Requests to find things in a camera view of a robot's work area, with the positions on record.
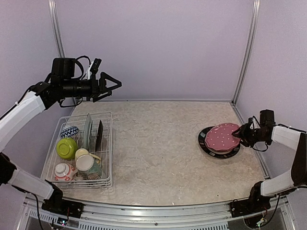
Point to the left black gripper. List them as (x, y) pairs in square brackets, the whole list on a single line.
[(96, 89)]

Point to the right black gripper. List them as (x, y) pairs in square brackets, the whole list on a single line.
[(243, 134)]

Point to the pink polka dot plate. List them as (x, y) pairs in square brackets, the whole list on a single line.
[(220, 140)]

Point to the light green flower plate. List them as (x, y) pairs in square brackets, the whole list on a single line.
[(87, 130)]

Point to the black striped rim plate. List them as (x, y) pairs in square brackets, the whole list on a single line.
[(223, 155)]

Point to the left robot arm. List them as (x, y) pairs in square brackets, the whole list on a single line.
[(67, 79)]

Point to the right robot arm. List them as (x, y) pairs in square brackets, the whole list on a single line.
[(291, 172)]

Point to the small black square plate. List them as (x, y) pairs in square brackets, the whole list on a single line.
[(99, 136)]

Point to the blue white patterned bowl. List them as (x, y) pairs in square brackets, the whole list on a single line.
[(69, 132)]

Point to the green bowl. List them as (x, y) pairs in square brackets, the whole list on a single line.
[(66, 148)]

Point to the pale yellow mug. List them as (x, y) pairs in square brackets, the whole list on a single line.
[(82, 151)]

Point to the teal patterned mug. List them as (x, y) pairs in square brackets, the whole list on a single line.
[(88, 168)]

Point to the red white floral teacup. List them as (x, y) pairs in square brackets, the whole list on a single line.
[(64, 172)]

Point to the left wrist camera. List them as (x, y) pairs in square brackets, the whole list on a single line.
[(93, 68)]

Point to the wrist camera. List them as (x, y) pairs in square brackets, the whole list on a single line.
[(93, 68), (266, 119)]

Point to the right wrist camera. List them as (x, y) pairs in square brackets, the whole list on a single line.
[(266, 119)]

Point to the right aluminium corner post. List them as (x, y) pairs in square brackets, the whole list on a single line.
[(248, 51)]

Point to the aluminium corner post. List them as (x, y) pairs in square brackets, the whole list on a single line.
[(56, 28), (248, 51)]

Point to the white wire dish rack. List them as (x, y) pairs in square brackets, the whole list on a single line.
[(105, 152)]

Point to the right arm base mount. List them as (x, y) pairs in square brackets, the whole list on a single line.
[(253, 204)]

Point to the aluminium front rail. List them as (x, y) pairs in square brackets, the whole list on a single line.
[(99, 216)]

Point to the left aluminium corner post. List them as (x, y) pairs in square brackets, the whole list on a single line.
[(56, 28)]

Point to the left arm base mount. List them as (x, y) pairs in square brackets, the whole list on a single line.
[(57, 204)]

